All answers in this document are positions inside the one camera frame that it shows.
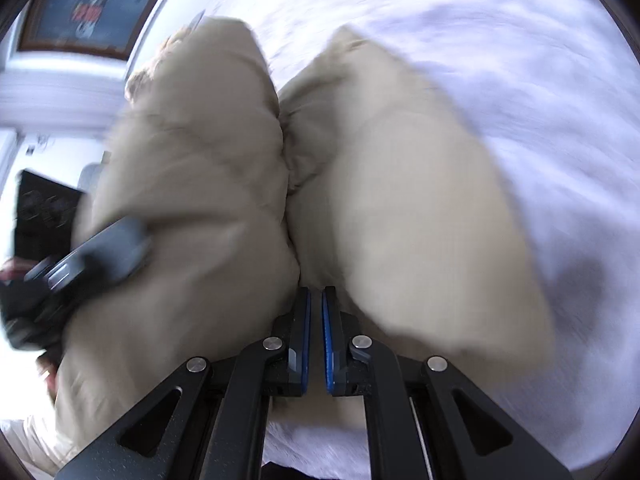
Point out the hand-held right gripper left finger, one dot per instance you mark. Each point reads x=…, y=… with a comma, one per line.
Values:
x=303, y=345

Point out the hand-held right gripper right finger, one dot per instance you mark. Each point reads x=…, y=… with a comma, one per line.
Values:
x=328, y=345

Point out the beige puffer jacket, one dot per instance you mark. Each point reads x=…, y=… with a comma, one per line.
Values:
x=375, y=210

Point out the black rectangular panel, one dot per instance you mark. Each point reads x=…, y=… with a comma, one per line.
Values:
x=42, y=210

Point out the lavender fleece bed blanket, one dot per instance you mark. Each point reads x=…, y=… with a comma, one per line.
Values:
x=500, y=85

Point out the framed wall picture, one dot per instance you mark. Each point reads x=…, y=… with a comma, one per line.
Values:
x=85, y=17

